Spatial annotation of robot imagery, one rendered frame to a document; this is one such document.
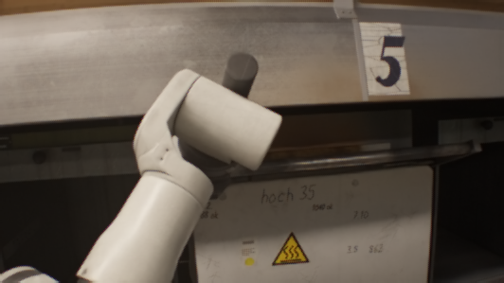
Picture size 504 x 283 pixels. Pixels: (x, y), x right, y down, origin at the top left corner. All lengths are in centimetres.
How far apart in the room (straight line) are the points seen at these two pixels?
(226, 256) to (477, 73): 68
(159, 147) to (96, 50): 35
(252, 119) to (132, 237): 16
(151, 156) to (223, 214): 53
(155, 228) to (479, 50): 74
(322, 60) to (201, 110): 35
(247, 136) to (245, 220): 51
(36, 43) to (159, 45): 21
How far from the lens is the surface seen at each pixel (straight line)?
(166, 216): 32
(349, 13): 74
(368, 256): 100
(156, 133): 35
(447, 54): 82
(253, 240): 88
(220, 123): 37
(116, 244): 31
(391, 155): 83
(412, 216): 103
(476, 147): 95
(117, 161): 94
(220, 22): 67
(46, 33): 70
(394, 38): 76
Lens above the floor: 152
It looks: 7 degrees down
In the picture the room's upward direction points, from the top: 3 degrees counter-clockwise
